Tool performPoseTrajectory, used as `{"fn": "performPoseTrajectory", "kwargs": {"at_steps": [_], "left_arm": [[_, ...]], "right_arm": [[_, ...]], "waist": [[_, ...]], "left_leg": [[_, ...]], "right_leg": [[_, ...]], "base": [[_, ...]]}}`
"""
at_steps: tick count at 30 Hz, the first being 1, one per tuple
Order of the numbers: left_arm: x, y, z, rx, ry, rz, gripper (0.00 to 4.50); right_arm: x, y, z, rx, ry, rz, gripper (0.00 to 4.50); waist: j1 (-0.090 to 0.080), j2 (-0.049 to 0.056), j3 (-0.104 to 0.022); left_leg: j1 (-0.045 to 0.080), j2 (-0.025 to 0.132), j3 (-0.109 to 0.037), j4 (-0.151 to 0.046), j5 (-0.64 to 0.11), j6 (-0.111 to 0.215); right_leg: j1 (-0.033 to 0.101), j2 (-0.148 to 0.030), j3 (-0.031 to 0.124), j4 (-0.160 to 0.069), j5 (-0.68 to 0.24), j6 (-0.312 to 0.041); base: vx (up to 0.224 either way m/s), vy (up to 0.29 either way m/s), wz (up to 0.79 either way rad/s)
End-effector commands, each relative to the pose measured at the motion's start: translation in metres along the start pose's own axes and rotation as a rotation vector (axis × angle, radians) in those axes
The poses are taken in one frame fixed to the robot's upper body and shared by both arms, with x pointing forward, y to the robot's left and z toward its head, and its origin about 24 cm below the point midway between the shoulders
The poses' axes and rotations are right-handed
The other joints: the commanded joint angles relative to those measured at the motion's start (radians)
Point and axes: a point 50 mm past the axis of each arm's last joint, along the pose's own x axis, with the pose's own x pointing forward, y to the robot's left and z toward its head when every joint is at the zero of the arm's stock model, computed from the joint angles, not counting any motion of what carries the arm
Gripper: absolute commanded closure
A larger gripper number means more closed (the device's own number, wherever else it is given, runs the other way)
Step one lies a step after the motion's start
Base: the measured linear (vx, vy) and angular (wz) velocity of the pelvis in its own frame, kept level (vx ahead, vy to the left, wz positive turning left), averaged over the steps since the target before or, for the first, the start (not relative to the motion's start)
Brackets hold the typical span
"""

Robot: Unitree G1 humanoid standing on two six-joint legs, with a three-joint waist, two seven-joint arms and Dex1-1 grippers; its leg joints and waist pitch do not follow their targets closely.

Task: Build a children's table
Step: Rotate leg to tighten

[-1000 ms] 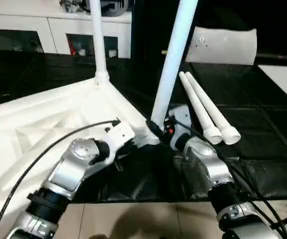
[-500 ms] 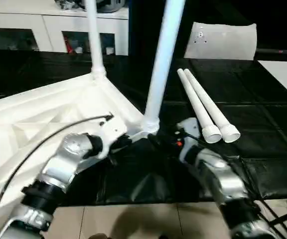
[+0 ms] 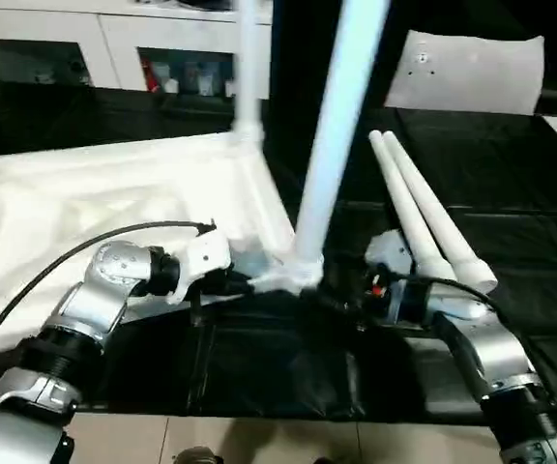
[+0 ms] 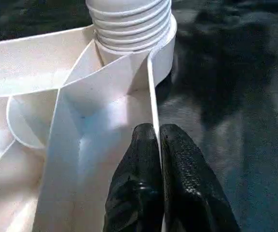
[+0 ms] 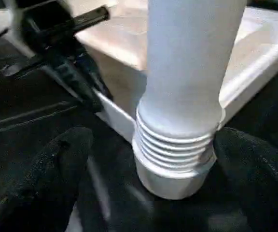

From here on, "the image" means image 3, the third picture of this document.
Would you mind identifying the white plastic table leg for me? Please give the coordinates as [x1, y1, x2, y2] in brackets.
[234, 0, 266, 146]
[382, 132, 500, 295]
[368, 130, 459, 287]
[292, 0, 392, 281]

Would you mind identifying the white plastic table top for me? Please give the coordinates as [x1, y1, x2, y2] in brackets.
[0, 130, 324, 355]

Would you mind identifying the black work mat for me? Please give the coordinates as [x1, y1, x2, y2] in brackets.
[0, 79, 557, 426]

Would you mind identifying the dark grey robot body part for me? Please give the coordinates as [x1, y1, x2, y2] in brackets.
[172, 447, 223, 464]

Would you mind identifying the white plastic bag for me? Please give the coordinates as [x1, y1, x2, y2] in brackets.
[385, 30, 546, 117]

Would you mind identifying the white cabinet with glass doors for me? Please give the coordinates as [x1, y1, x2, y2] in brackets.
[0, 0, 273, 100]

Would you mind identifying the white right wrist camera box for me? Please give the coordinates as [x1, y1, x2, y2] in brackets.
[366, 230, 418, 283]

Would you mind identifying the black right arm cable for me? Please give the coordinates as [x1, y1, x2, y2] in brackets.
[385, 273, 500, 312]

